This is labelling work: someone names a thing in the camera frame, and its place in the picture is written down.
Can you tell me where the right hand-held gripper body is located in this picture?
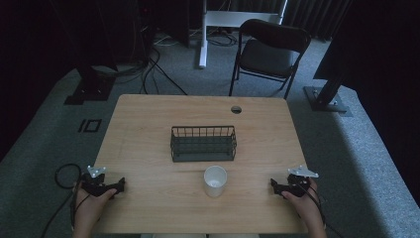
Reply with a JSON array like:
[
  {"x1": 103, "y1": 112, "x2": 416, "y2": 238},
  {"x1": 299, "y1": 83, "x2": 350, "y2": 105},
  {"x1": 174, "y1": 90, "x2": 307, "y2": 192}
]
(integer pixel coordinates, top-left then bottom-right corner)
[{"x1": 285, "y1": 165, "x2": 320, "y2": 198}]

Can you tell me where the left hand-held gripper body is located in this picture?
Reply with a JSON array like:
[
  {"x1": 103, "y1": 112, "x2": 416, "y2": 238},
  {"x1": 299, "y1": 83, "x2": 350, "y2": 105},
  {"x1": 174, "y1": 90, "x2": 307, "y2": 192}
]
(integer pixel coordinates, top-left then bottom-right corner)
[{"x1": 80, "y1": 165, "x2": 115, "y2": 198}]

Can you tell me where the person's left hand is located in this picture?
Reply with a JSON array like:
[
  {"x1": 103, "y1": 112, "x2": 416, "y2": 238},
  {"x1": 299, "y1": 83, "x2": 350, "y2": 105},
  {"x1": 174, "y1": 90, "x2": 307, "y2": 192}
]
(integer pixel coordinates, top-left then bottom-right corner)
[{"x1": 72, "y1": 180, "x2": 119, "y2": 230}]

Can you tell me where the person's right hand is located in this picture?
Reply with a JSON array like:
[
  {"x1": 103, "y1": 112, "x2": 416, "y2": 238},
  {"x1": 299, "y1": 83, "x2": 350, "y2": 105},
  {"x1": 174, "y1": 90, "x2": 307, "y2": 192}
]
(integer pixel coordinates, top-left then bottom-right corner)
[{"x1": 281, "y1": 178, "x2": 327, "y2": 230}]

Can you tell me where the black floor socket plate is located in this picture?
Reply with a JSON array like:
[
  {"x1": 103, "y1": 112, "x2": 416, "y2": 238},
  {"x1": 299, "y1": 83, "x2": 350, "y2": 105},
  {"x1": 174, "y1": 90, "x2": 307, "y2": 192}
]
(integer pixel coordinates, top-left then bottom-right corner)
[{"x1": 77, "y1": 118, "x2": 103, "y2": 134}]

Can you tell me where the white cup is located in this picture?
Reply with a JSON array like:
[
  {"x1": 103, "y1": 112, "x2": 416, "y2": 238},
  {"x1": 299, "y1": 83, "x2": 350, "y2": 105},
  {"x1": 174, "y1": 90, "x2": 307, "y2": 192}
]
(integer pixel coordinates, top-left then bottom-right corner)
[{"x1": 202, "y1": 165, "x2": 229, "y2": 198}]

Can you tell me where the black stand with bolted base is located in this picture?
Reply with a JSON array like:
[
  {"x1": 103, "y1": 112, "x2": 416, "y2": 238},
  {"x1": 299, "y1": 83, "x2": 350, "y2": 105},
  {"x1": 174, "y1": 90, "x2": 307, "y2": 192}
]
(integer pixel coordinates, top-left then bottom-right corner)
[{"x1": 302, "y1": 33, "x2": 354, "y2": 118}]

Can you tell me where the black stand with flat base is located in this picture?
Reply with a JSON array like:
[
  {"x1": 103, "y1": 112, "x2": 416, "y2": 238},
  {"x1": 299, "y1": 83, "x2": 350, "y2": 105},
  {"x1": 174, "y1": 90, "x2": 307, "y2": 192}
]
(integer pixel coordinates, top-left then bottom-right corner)
[{"x1": 63, "y1": 49, "x2": 117, "y2": 106}]

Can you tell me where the black folding chair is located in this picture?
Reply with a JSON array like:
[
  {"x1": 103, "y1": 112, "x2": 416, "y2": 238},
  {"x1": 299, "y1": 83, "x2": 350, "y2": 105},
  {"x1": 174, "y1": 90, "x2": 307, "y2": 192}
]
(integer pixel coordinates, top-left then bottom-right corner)
[{"x1": 228, "y1": 18, "x2": 312, "y2": 101}]

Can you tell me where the dark curtain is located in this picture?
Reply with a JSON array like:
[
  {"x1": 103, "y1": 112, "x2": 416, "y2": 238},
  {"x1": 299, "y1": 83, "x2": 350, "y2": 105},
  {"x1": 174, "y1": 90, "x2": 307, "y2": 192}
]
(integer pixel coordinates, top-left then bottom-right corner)
[{"x1": 227, "y1": 0, "x2": 354, "y2": 42}]

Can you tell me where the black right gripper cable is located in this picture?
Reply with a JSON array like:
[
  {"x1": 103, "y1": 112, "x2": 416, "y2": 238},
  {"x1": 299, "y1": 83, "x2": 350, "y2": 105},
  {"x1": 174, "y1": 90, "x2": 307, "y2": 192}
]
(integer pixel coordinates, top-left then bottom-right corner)
[{"x1": 292, "y1": 178, "x2": 346, "y2": 238}]

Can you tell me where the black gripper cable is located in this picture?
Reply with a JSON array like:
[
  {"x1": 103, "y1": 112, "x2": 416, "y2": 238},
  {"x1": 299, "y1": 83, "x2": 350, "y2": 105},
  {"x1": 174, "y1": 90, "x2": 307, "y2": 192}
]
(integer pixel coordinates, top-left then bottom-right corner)
[
  {"x1": 292, "y1": 178, "x2": 346, "y2": 238},
  {"x1": 40, "y1": 163, "x2": 91, "y2": 238}
]

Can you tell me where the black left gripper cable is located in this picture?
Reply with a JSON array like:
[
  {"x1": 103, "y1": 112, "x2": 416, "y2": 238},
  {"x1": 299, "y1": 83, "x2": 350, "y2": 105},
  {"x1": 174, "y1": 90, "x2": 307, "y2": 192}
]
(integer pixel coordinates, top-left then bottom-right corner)
[{"x1": 40, "y1": 163, "x2": 91, "y2": 238}]

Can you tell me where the black wire basket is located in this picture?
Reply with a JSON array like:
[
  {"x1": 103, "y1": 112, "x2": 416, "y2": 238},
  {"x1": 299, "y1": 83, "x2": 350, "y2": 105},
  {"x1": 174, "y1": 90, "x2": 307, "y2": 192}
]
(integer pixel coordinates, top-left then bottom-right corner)
[{"x1": 169, "y1": 125, "x2": 239, "y2": 164}]

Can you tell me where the bundle of floor cables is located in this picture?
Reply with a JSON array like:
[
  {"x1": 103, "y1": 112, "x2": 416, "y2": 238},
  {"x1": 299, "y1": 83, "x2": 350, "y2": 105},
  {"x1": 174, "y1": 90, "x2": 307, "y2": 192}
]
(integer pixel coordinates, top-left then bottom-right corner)
[{"x1": 95, "y1": 29, "x2": 239, "y2": 97}]

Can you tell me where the white desk frame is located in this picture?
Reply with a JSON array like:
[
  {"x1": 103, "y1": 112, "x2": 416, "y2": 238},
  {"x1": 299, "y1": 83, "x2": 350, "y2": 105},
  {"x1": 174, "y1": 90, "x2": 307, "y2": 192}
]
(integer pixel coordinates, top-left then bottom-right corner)
[{"x1": 198, "y1": 0, "x2": 289, "y2": 69}]

